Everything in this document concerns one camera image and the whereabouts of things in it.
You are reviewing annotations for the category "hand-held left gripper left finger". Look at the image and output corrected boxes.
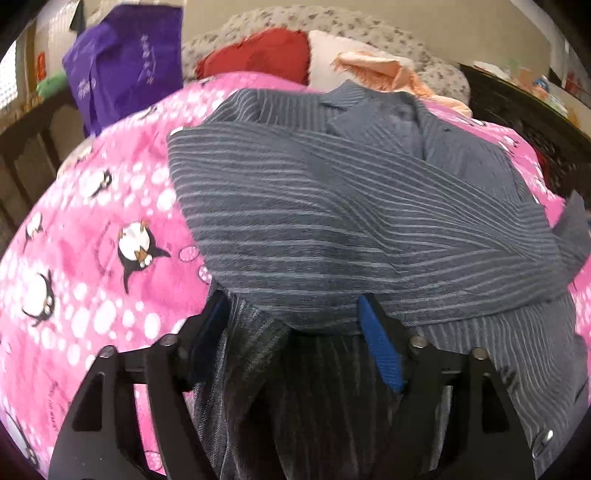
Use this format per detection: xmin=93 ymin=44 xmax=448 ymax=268
xmin=48 ymin=288 xmax=232 ymax=480

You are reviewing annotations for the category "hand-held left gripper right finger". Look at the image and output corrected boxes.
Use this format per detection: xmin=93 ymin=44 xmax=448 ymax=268
xmin=358 ymin=294 xmax=536 ymax=480

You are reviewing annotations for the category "grey striped shirt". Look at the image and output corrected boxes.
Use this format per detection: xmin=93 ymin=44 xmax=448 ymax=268
xmin=166 ymin=78 xmax=591 ymax=480

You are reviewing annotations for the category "pink penguin print blanket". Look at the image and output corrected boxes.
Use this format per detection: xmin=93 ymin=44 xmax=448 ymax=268
xmin=0 ymin=74 xmax=591 ymax=480

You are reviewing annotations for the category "dark wooden side cabinet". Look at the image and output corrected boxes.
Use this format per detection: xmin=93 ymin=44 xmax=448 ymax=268
xmin=0 ymin=92 xmax=86 ymax=232

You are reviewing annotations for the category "peach fringed shawl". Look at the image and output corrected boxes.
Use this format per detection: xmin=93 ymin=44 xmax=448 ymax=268
xmin=335 ymin=52 xmax=472 ymax=116

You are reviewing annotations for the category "purple tote bag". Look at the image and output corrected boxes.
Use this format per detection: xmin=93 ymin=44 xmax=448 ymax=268
xmin=62 ymin=4 xmax=184 ymax=137

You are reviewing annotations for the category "red pillow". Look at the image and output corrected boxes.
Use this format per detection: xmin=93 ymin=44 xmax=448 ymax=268
xmin=195 ymin=28 xmax=310 ymax=86

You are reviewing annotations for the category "white pillow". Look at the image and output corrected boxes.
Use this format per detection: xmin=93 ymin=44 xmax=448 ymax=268
xmin=307 ymin=30 xmax=402 ymax=88

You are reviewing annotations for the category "green cloth bundle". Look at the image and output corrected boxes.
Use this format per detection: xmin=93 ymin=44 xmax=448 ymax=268
xmin=37 ymin=71 xmax=70 ymax=100

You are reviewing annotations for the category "lattice window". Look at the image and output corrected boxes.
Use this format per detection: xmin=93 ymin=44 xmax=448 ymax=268
xmin=0 ymin=37 xmax=24 ymax=109

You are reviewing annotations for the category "floral quilt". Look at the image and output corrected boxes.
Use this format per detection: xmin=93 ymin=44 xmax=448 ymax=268
xmin=181 ymin=6 xmax=469 ymax=100

